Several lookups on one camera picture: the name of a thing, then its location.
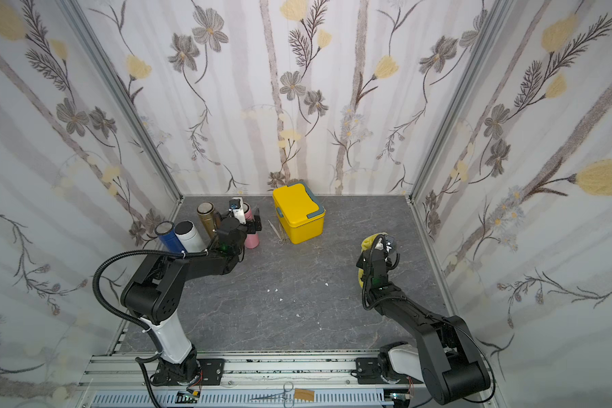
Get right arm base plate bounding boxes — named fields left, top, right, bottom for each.
left=350, top=355, right=423, bottom=385

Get white thermos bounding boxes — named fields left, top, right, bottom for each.
left=174, top=220, right=207, bottom=253

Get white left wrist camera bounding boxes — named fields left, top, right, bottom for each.
left=228, top=197, right=246, bottom=225

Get white slotted cable duct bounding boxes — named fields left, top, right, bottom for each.
left=86, top=389, right=394, bottom=407

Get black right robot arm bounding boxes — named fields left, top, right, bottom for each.
left=356, top=233, right=496, bottom=405

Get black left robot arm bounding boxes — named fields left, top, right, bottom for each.
left=92, top=197, right=263, bottom=386

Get gold thermos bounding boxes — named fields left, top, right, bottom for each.
left=197, top=202, right=222, bottom=239

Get metal scissors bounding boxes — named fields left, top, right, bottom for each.
left=252, top=382, right=295, bottom=407

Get brown cardboard tag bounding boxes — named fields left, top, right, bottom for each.
left=293, top=389, right=316, bottom=402

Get pink thermos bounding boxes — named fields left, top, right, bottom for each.
left=243, top=202, right=259, bottom=249

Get yellow storage box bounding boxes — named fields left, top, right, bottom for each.
left=272, top=182, right=326, bottom=245

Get blue thermos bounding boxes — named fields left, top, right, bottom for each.
left=155, top=221, right=185, bottom=253

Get yellow grey cleaning cloth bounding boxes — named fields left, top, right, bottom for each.
left=357, top=232, right=384, bottom=287

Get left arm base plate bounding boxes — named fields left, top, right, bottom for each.
left=152, top=358, right=226, bottom=387

